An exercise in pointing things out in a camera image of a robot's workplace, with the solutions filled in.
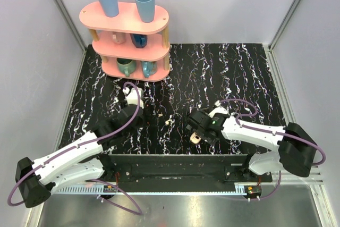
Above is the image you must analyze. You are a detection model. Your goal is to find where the green ceramic mug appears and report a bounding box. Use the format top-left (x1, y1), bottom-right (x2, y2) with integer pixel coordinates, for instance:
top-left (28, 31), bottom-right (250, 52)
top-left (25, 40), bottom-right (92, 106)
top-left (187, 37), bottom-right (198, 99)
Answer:
top-left (116, 58), bottom-right (137, 77)

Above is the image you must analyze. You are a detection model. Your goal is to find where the pink three-tier wooden shelf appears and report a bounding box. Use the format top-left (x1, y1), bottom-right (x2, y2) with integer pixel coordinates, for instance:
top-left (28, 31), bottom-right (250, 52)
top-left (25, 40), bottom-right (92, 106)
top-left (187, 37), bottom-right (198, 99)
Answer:
top-left (79, 2), bottom-right (170, 82)

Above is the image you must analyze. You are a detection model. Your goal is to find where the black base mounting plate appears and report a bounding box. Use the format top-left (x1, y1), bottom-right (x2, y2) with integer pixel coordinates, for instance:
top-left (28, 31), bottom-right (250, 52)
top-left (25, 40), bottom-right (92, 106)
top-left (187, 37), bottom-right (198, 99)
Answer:
top-left (96, 154), bottom-right (273, 193)

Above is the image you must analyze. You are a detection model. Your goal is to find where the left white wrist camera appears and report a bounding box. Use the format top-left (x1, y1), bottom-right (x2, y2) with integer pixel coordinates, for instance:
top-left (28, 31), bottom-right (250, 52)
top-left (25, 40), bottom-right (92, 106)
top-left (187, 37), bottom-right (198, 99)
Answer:
top-left (123, 87), bottom-right (144, 109)

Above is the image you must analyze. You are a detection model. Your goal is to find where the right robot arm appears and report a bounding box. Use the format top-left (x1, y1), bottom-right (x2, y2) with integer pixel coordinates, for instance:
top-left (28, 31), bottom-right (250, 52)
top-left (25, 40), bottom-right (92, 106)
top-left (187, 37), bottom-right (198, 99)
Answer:
top-left (186, 107), bottom-right (317, 183)

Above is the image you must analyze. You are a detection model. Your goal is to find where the blue butterfly mug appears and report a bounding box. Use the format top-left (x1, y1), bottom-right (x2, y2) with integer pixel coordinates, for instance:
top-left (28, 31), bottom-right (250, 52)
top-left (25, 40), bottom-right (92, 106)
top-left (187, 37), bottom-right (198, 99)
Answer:
top-left (141, 61), bottom-right (158, 78)

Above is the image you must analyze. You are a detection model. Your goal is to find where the controller board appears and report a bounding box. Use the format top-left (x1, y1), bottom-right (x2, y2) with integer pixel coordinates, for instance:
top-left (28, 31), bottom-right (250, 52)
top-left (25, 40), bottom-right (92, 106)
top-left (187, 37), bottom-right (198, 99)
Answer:
top-left (246, 186), bottom-right (262, 195)
top-left (103, 184), bottom-right (117, 193)

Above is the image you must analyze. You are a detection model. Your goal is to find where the left controller board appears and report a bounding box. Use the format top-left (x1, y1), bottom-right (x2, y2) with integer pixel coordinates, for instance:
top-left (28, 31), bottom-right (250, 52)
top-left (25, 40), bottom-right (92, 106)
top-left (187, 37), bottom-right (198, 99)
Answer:
top-left (103, 184), bottom-right (117, 193)

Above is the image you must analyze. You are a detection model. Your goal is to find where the right controller board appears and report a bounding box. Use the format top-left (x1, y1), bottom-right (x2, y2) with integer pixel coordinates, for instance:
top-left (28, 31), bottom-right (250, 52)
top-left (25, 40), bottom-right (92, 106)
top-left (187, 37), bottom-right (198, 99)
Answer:
top-left (246, 186), bottom-right (262, 195)

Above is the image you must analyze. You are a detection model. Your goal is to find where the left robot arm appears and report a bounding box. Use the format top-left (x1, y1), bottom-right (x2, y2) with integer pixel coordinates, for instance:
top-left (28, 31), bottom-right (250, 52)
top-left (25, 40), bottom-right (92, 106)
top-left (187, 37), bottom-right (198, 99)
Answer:
top-left (14, 104), bottom-right (152, 208)

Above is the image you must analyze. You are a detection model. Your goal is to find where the beige earbud charging case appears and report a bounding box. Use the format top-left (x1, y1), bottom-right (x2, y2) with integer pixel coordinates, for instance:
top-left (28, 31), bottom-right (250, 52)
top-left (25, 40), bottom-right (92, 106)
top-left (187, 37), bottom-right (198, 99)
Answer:
top-left (190, 133), bottom-right (201, 145)

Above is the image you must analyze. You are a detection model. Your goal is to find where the purple cable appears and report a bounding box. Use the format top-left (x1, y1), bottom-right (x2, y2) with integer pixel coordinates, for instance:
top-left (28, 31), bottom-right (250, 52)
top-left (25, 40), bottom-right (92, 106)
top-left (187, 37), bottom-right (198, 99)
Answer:
top-left (7, 82), bottom-right (143, 216)
top-left (215, 98), bottom-right (326, 201)

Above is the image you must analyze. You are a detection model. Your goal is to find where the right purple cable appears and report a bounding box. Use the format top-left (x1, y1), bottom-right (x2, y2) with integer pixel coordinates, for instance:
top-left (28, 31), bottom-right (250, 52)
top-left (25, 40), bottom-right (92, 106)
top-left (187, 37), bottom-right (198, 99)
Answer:
top-left (215, 98), bottom-right (326, 201)

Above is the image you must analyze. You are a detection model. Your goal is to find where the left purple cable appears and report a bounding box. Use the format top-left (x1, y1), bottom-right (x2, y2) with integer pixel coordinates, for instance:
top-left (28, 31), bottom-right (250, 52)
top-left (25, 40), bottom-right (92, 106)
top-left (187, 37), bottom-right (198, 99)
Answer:
top-left (7, 82), bottom-right (143, 216)

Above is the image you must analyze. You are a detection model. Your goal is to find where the pink mug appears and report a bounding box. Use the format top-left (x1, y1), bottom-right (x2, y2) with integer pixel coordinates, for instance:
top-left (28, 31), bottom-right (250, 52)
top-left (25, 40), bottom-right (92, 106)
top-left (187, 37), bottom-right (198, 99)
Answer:
top-left (112, 32), bottom-right (126, 45)

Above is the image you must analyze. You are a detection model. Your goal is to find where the short light blue cup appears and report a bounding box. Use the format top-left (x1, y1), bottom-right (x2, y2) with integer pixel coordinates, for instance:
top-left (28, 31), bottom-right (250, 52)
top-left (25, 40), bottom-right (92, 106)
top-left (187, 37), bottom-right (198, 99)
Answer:
top-left (135, 0), bottom-right (155, 23)

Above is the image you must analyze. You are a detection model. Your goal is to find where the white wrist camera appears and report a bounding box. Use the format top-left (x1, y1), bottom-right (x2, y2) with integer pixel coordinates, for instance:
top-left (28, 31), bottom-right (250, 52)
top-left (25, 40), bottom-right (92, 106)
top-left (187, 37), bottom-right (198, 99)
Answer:
top-left (208, 100), bottom-right (228, 118)
top-left (123, 87), bottom-right (144, 109)

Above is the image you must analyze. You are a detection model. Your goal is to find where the dark blue mug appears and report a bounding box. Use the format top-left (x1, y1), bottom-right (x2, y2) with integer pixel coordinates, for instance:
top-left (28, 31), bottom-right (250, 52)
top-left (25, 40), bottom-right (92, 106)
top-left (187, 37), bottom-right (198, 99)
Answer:
top-left (130, 33), bottom-right (147, 48)

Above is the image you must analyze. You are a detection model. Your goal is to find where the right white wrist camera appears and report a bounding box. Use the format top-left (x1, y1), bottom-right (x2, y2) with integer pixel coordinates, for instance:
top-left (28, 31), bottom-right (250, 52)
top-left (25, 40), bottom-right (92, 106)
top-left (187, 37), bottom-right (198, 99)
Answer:
top-left (208, 100), bottom-right (228, 118)

